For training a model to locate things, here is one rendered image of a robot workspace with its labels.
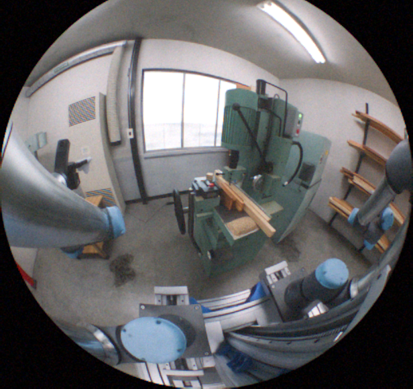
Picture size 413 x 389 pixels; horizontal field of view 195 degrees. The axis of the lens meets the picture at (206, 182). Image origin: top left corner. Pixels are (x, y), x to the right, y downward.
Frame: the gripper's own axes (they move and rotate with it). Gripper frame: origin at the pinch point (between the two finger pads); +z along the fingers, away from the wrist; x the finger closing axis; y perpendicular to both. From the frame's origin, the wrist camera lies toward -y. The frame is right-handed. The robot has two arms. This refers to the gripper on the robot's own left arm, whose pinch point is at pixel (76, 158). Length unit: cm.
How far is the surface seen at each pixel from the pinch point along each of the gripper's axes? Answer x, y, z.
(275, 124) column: 89, -25, -25
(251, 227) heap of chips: 66, 23, -40
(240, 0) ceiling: 72, -158, 3
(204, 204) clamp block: 57, 23, -16
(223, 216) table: 62, 25, -26
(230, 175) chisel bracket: 76, 10, -13
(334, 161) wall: 294, -29, -77
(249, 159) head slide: 85, -1, -16
